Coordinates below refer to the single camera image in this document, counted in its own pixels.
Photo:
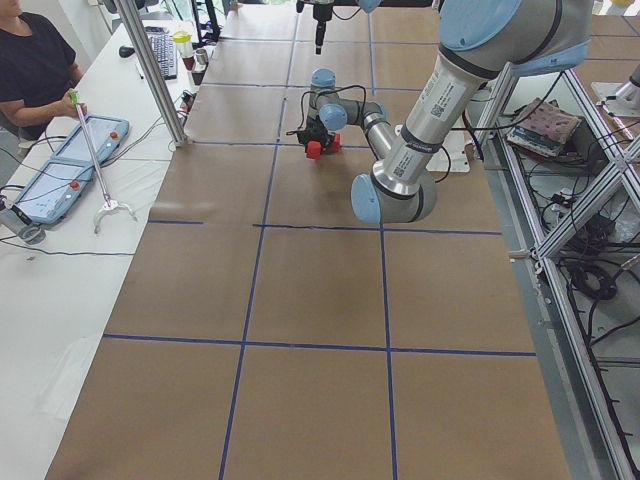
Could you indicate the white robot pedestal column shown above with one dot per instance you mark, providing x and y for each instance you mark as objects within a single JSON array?
[{"x": 452, "y": 157}]

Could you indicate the stack of books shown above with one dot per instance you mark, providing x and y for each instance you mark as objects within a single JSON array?
[{"x": 543, "y": 128}]

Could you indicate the red block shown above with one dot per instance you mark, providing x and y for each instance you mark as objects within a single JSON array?
[
  {"x": 313, "y": 150},
  {"x": 335, "y": 145}
]

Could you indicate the metal cup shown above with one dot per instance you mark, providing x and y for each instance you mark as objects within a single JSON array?
[{"x": 201, "y": 60}]

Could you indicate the grey clamp device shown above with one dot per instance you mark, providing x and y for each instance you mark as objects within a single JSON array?
[{"x": 20, "y": 224}]

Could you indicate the black keyboard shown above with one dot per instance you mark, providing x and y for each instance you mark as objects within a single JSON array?
[{"x": 165, "y": 54}]

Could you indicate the yellow lid cup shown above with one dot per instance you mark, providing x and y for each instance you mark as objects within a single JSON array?
[{"x": 183, "y": 43}]

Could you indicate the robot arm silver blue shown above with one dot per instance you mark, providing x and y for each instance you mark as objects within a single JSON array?
[
  {"x": 477, "y": 39},
  {"x": 366, "y": 6}
]

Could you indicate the seated person dark shirt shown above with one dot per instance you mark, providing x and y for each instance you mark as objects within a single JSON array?
[{"x": 38, "y": 71}]

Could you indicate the teach pendant lower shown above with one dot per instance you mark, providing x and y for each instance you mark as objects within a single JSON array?
[{"x": 52, "y": 192}]

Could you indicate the reacher grabber tool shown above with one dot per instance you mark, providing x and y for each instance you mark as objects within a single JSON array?
[{"x": 110, "y": 205}]

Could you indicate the black computer mouse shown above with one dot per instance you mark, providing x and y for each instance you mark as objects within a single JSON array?
[{"x": 126, "y": 51}]

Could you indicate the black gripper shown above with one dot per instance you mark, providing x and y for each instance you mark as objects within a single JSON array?
[
  {"x": 316, "y": 131},
  {"x": 318, "y": 28}
]

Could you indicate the aluminium frame post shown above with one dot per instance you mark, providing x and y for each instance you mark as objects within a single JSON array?
[{"x": 129, "y": 14}]

